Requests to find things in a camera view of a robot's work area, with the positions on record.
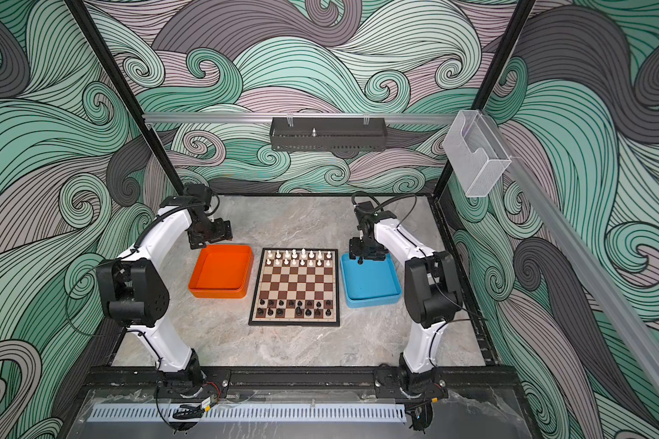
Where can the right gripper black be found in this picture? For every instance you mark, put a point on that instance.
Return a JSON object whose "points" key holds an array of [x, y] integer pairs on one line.
{"points": [[355, 250]]}

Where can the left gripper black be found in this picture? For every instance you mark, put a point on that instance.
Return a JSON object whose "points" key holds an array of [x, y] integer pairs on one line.
{"points": [[223, 231]]}

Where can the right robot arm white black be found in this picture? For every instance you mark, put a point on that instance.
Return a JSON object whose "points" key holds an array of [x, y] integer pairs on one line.
{"points": [[432, 290]]}

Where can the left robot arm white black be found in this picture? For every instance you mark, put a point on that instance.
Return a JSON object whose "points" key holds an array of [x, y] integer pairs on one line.
{"points": [[133, 293]]}

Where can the brown cream chess board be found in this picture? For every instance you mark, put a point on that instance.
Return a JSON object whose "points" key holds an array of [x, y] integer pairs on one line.
{"points": [[298, 287]]}

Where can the blue plastic tray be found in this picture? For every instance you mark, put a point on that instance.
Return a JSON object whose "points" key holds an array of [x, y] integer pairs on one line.
{"points": [[370, 283]]}

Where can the orange plastic tray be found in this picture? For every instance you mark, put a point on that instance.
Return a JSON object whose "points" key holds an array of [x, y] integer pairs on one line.
{"points": [[222, 272]]}

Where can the aluminium rail back wall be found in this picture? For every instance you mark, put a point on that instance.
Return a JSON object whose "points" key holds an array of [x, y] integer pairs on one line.
{"points": [[266, 118]]}

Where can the aluminium rail wall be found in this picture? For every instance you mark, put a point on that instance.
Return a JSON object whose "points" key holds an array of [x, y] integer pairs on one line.
{"points": [[266, 118], [640, 341]]}

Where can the clear acrylic wall holder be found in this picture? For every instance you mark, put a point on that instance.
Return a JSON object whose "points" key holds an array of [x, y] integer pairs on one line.
{"points": [[475, 147]]}

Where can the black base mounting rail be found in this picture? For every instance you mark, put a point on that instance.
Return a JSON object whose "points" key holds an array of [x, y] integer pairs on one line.
{"points": [[370, 378]]}

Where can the aluminium rail right wall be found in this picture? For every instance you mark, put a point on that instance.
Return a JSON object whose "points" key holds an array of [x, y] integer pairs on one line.
{"points": [[640, 341]]}

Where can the white slotted cable duct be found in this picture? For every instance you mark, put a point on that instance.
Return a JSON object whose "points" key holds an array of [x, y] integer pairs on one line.
{"points": [[254, 413]]}

